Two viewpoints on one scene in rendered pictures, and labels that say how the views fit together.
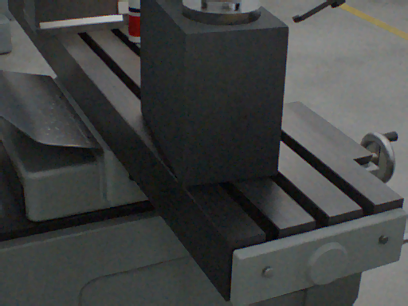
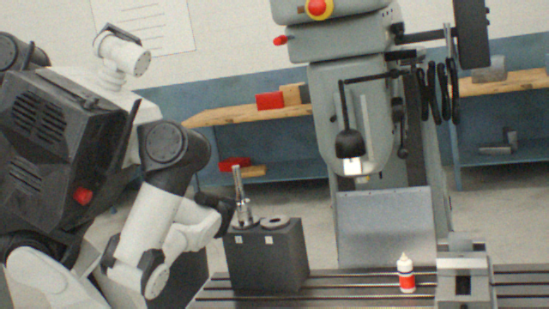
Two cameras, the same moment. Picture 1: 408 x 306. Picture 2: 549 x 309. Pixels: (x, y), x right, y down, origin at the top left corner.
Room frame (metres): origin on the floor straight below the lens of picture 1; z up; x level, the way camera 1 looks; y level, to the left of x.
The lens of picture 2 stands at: (2.02, -1.10, 1.76)
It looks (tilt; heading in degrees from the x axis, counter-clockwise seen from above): 10 degrees down; 134
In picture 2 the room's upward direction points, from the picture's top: 10 degrees counter-clockwise
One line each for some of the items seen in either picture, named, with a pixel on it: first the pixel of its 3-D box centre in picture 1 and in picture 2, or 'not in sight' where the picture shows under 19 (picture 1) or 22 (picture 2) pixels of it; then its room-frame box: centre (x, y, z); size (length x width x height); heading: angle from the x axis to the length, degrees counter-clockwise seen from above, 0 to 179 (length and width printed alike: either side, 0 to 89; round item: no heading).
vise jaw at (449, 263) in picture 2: not in sight; (461, 263); (1.41, 0.15, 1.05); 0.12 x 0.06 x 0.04; 23
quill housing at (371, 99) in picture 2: not in sight; (353, 112); (1.17, 0.11, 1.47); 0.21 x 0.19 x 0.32; 25
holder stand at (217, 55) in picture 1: (206, 69); (265, 251); (0.86, 0.00, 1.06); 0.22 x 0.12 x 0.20; 18
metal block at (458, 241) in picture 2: not in sight; (461, 245); (1.39, 0.21, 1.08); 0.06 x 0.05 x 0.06; 23
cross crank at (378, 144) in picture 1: (363, 161); not in sight; (1.39, -0.35, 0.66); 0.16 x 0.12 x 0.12; 115
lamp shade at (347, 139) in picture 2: not in sight; (349, 142); (1.27, -0.06, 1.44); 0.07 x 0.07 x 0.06
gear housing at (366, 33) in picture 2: not in sight; (344, 33); (1.16, 0.14, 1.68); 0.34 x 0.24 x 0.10; 115
